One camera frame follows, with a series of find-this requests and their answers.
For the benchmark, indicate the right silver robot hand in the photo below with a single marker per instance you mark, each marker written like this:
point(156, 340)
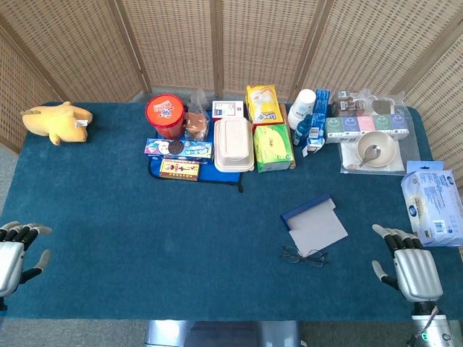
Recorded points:
point(416, 271)

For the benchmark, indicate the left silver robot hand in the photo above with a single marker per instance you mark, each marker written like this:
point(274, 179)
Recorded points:
point(11, 260)

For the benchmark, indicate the blue grey glasses pouch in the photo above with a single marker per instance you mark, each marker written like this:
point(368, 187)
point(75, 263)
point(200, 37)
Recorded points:
point(318, 227)

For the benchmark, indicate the black thin-frame glasses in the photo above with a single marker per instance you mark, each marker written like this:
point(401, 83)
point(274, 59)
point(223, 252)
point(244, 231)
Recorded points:
point(302, 257)

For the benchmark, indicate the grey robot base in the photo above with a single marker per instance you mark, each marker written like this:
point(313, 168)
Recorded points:
point(224, 334)

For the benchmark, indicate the blue white wet wipes pack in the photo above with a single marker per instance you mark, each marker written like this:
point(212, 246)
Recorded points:
point(432, 206)

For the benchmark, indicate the light blue card package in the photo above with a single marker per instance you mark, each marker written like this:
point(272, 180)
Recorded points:
point(425, 166)

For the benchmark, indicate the teal carpet table cover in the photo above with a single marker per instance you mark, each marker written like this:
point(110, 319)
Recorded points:
point(108, 217)

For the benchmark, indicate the grey spoon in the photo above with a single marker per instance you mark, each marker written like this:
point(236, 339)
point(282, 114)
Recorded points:
point(372, 151)

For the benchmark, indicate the beige bowl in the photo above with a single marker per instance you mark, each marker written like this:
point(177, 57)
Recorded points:
point(383, 144)

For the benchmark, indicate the clear zip bag white cloth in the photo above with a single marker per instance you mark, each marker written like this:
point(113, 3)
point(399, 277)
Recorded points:
point(349, 155)

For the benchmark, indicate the yellow plush toy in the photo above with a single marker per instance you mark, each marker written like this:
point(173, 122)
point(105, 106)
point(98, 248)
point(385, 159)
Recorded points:
point(61, 124)

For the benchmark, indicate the row of pastel boxes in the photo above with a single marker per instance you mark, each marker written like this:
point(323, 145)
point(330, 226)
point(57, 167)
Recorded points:
point(365, 124)

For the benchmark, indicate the clear bag with mirror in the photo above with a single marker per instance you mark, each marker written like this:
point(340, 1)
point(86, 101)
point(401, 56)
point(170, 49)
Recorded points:
point(381, 106)

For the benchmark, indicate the clear bag brown chocolates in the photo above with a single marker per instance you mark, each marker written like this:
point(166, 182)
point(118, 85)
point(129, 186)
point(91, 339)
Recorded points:
point(347, 106)

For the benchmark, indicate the blue spray bottle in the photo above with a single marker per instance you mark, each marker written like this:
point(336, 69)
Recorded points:
point(302, 128)

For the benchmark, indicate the green tissue pack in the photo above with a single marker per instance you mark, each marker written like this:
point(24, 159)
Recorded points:
point(273, 146)

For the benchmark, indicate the yellow red small box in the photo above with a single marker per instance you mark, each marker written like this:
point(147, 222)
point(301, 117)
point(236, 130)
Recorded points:
point(179, 169)

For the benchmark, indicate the blue Oreo cookie box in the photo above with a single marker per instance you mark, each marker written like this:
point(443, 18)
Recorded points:
point(177, 148)

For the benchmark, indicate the white plastic bottle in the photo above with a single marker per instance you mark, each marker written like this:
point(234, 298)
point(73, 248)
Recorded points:
point(302, 105)

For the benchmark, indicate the red instant noodle bucket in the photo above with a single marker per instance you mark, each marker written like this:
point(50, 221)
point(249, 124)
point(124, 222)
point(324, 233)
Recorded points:
point(164, 112)

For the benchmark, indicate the beige lunch box container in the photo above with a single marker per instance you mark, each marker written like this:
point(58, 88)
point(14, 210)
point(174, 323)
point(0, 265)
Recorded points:
point(233, 142)

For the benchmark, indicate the yellow Lipton tea box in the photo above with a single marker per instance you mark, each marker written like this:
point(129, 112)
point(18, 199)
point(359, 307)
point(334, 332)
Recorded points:
point(262, 105)

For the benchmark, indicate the bread in clear bag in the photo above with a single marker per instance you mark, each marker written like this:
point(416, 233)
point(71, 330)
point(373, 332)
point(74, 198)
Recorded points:
point(196, 124)

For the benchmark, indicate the small white red box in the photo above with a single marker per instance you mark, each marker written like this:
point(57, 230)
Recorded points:
point(227, 109)

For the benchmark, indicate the wicker folding screen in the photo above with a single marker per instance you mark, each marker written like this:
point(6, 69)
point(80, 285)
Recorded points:
point(173, 43)

